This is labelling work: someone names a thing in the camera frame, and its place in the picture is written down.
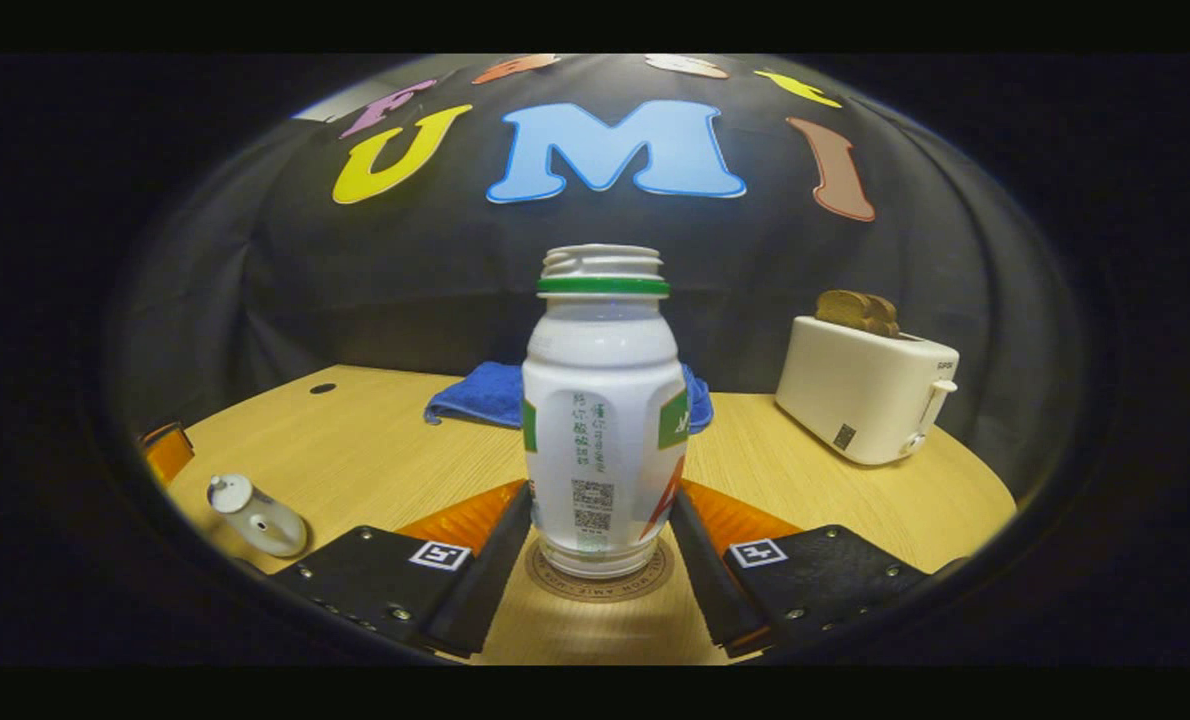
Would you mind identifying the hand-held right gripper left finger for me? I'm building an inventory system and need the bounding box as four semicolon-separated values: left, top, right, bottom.
290;480;536;661

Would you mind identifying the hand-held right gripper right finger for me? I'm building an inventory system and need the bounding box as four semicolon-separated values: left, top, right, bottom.
667;480;931;661

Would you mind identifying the round cork coaster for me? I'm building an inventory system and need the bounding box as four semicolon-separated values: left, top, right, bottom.
524;535;676;604

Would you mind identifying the white ceramic teacup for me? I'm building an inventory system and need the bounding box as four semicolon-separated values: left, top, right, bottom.
230;497;309;559

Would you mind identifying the white plastic water bottle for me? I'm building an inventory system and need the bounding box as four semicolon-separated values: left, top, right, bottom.
521;243;693;581

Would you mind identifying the blue folded towel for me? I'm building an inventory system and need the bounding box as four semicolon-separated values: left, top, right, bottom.
423;361;716;433

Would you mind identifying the white toaster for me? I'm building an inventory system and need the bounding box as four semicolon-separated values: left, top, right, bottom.
774;315;961;467

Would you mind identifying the black backdrop cloth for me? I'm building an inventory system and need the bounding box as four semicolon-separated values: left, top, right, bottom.
105;54;1091;501

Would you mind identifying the brown bread slice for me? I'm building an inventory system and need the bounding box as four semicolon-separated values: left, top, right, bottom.
815;290;874;331
860;295;902;339

